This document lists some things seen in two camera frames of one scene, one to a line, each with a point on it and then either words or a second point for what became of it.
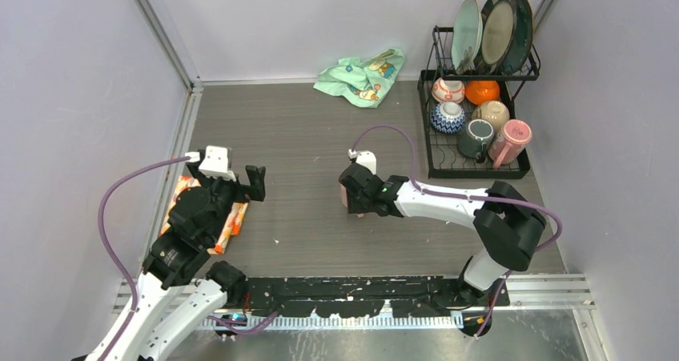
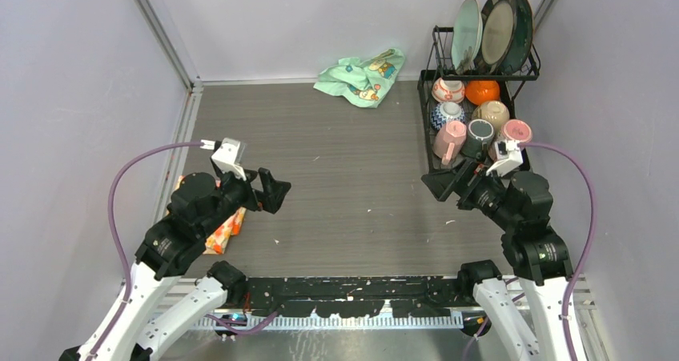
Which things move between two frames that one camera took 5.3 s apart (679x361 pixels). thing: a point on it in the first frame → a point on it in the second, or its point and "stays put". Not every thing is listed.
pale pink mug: [344, 198] → [449, 140]
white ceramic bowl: [493, 110] stays put
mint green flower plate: [467, 34] stays put
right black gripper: [354, 206] → [444, 181]
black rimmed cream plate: [496, 30] stays put
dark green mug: [475, 137] stays put
